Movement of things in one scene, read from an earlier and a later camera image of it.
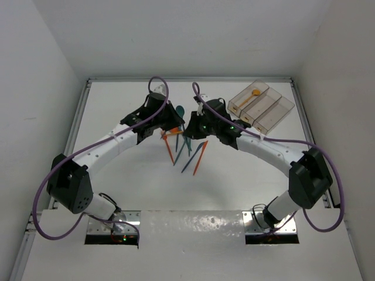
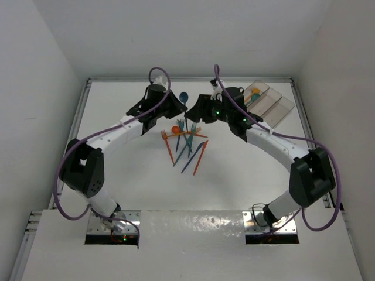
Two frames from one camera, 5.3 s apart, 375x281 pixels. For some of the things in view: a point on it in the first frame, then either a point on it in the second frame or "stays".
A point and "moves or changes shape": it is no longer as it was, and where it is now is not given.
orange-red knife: [204, 146] stays
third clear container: [273, 115] stays
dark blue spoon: [180, 110] moves or changes shape
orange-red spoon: [174, 130] stays
